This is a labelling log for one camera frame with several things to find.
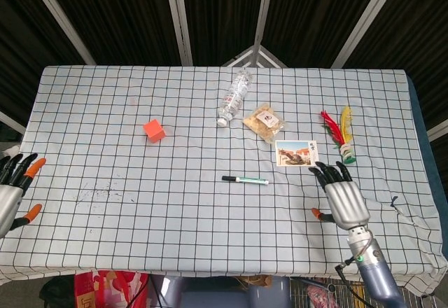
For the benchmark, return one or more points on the white frame bar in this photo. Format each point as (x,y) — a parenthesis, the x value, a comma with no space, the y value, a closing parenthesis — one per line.
(12,122)
(437,131)

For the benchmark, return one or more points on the colourful feather shuttlecock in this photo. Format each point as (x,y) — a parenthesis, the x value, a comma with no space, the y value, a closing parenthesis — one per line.
(344,140)

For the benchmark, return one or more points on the white checkered tablecloth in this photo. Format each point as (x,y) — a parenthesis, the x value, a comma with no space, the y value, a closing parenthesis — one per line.
(105,94)

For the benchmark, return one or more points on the red patterned bag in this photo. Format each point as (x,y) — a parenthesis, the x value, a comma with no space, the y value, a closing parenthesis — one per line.
(108,288)

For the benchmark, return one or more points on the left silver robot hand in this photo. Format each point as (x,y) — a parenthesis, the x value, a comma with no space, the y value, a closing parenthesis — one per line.
(10,199)

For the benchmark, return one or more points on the blue-grey robot torso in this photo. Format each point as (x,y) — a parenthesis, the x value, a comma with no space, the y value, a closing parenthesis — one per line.
(210,297)

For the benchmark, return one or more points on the photo postcard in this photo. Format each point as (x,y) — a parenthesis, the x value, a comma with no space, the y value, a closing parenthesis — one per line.
(295,154)

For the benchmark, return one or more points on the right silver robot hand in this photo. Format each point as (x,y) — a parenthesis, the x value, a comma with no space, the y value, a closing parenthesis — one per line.
(344,203)

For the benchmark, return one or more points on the black bag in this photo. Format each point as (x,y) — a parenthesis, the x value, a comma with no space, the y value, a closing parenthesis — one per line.
(57,292)

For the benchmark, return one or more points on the white frame post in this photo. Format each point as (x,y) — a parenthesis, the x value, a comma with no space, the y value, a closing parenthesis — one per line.
(59,17)
(262,14)
(178,17)
(367,21)

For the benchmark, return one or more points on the orange cube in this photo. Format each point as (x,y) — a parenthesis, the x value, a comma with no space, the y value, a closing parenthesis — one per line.
(154,131)

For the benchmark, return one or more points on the clear snack bag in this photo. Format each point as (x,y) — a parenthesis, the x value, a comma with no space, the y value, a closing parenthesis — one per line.
(264,120)

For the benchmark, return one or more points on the white triangular frame brace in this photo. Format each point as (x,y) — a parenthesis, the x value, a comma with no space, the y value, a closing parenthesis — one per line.
(253,53)

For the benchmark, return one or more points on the white green marker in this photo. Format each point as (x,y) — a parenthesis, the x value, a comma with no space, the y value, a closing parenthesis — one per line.
(253,181)

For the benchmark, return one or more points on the clear plastic water bottle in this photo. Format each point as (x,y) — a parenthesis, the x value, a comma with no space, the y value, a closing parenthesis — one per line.
(234,99)

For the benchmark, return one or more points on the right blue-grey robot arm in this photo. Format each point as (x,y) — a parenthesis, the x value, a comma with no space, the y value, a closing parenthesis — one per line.
(378,280)

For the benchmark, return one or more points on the black marker cap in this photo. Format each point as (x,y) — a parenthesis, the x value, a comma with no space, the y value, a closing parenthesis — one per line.
(228,178)

